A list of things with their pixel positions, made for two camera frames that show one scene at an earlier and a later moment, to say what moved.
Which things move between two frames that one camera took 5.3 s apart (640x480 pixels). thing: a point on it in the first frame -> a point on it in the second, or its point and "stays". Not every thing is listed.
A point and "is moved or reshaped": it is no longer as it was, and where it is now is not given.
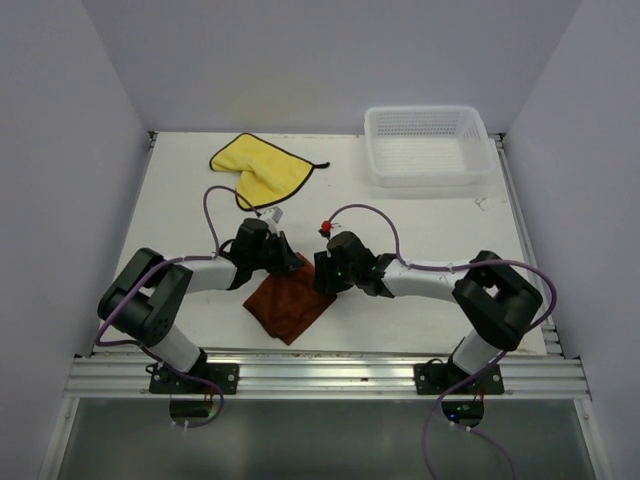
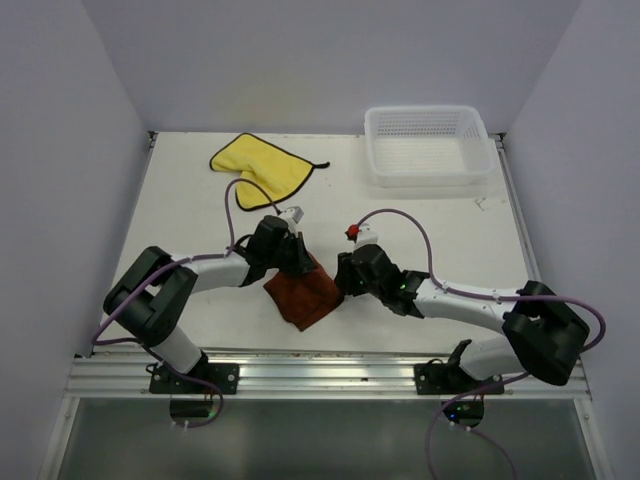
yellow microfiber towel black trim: (265, 173) stays
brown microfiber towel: (288, 303) is moved or reshaped
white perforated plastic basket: (426, 146) stays
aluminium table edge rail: (332, 376) stays
